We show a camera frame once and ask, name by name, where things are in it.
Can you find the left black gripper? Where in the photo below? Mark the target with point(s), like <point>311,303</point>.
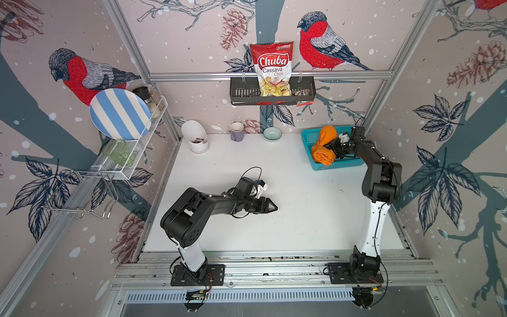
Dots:
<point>266,207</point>

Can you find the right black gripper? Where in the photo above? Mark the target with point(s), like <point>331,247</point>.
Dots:
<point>332,146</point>

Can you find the orange long pants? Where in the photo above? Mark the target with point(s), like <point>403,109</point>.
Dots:
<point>320,154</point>

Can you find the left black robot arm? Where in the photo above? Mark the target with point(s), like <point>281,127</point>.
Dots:
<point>185,221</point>

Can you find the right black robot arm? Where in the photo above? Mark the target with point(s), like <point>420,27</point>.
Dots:
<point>381,185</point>

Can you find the teal plastic basket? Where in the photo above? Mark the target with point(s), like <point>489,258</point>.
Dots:
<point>309,137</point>

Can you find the small light green bowl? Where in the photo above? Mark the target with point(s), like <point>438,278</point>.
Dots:
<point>272,134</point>

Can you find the purple mug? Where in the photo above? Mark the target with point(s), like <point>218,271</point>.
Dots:
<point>237,131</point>

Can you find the white tilted container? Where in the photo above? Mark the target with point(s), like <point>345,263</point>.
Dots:
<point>196,136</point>

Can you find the red cassava chips bag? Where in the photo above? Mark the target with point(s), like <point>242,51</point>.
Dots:
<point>273,66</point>

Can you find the green glass cup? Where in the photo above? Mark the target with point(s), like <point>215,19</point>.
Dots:
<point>119,152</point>

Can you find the dark lid spice jar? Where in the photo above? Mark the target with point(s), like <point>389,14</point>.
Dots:
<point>144,94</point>

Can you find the blue white striped plate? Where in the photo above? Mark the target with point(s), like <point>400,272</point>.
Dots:
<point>120,114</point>

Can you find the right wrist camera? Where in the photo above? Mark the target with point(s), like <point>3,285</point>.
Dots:
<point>351,134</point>

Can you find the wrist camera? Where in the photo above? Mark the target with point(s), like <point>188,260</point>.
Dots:
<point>248,187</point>
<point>351,134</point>

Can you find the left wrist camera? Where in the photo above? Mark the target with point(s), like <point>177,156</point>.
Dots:
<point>248,187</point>

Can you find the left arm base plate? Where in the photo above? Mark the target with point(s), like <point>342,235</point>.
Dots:
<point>209,274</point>

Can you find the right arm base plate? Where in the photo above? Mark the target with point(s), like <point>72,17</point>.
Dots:
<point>341,273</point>

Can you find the black wire wall basket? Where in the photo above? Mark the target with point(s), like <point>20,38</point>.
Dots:
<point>249,92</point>

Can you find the white wire dish rack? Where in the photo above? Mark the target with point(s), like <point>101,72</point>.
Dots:
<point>106,169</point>

